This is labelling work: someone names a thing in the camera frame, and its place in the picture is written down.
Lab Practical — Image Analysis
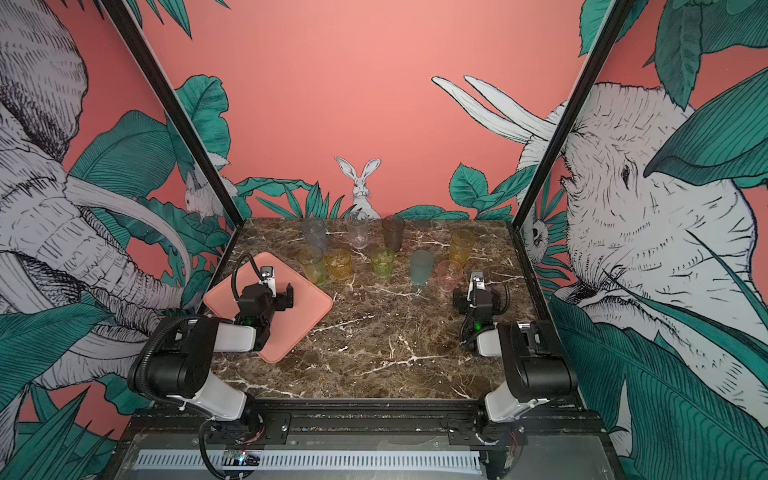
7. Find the pink plastic tray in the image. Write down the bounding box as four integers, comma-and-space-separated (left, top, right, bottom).
203, 252, 333, 364

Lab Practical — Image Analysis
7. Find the tall light green tumbler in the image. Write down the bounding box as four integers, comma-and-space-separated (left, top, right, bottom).
297, 245, 328, 286

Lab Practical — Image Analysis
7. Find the tall blue-grey clear tumbler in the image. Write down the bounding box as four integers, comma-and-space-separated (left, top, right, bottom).
300, 218, 328, 253

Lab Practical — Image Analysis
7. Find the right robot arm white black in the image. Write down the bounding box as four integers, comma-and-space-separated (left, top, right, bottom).
452, 282, 577, 423

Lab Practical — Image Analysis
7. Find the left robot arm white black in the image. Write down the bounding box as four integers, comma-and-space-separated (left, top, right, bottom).
127, 283, 294, 422

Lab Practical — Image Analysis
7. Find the pink clear tumbler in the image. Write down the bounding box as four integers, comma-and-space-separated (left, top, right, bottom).
437, 259, 464, 292

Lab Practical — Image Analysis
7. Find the tall yellow tumbler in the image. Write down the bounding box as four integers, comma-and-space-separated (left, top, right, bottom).
449, 229, 476, 266

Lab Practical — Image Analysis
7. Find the teal frosted tumbler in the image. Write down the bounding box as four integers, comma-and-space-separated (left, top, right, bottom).
410, 250, 434, 285

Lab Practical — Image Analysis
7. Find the short yellow tumbler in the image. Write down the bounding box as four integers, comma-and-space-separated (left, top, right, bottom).
325, 248, 353, 280

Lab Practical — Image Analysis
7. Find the short green tumbler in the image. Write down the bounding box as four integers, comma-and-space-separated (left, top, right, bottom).
370, 246, 395, 277

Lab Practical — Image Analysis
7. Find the tall dark grey tumbler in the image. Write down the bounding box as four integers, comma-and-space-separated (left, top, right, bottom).
381, 215, 405, 253

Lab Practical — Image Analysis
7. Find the white perforated strip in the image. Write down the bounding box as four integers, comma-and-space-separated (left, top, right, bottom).
131, 449, 483, 475

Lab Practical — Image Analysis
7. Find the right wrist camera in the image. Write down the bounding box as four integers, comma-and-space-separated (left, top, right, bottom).
468, 271, 486, 299

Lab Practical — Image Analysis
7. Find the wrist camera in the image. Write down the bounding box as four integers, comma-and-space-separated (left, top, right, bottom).
259, 266, 277, 297
468, 271, 486, 299

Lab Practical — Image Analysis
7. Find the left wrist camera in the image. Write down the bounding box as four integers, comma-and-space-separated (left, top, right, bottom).
259, 266, 277, 297

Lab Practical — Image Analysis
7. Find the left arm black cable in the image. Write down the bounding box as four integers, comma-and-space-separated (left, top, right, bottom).
230, 252, 265, 301

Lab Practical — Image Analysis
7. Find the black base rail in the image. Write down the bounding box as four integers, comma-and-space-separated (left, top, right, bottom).
128, 398, 607, 448

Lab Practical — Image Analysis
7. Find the left black frame post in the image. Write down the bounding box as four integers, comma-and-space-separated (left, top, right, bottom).
100, 0, 244, 229

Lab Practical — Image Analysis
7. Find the black frame post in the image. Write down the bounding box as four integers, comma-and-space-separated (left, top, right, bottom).
512, 0, 634, 232
100, 0, 244, 229

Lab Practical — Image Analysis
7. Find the right black frame post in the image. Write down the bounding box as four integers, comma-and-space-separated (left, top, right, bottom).
512, 0, 634, 232

